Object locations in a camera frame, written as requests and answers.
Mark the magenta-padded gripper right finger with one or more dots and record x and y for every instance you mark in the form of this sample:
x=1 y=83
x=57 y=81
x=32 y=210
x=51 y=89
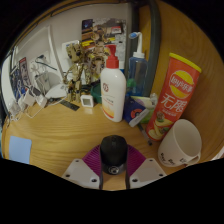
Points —
x=148 y=171

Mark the light blue mouse pad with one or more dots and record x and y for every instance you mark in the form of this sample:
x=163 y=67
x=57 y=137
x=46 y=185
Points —
x=20 y=150

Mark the white red-capped pump bottle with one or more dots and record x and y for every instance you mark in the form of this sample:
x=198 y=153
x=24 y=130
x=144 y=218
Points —
x=113 y=93

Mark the white printed mug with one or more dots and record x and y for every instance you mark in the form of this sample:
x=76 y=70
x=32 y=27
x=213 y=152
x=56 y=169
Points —
x=180 y=143

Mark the dark green container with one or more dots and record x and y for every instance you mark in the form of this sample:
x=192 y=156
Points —
x=96 y=93

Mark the orange chips can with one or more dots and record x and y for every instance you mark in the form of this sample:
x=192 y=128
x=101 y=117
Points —
x=173 y=96

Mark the wall picture collage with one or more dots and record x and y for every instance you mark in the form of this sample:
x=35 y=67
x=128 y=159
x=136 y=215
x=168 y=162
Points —
x=106 y=26

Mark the blue spray bottle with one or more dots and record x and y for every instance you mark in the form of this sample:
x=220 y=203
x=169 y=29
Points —
x=137 y=73

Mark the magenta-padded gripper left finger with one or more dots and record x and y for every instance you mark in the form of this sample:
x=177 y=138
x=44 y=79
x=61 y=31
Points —
x=78 y=173

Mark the black computer mouse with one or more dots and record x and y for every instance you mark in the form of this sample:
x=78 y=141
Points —
x=114 y=153

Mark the grey pen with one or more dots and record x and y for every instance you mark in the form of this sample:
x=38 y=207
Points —
x=145 y=134

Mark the pale green packet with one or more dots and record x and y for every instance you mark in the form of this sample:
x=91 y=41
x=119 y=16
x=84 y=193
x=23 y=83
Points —
x=146 y=101

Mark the white charger block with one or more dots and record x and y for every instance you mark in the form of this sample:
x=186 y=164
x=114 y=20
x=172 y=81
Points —
x=28 y=97
x=41 y=100

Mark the metal cup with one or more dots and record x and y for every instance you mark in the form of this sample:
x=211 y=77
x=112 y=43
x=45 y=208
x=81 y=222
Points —
x=42 y=81

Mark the small blue box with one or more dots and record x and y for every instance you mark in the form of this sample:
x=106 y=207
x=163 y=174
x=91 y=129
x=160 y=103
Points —
x=135 y=111

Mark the blue robot model box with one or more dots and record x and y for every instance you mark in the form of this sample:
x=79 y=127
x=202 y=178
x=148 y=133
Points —
x=18 y=80

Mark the small white cube clock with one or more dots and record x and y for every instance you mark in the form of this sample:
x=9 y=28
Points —
x=87 y=101

